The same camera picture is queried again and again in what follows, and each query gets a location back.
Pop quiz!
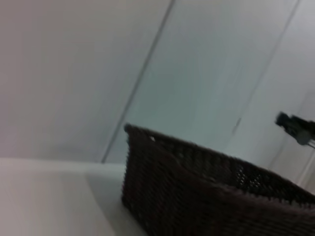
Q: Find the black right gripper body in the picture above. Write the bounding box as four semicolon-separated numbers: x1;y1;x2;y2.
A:
286;116;315;148

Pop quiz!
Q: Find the dark brown woven basket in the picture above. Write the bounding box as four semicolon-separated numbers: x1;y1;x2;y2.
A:
121;123;315;236

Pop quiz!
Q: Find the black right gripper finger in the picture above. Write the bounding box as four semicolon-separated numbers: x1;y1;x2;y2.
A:
275;111;295;129

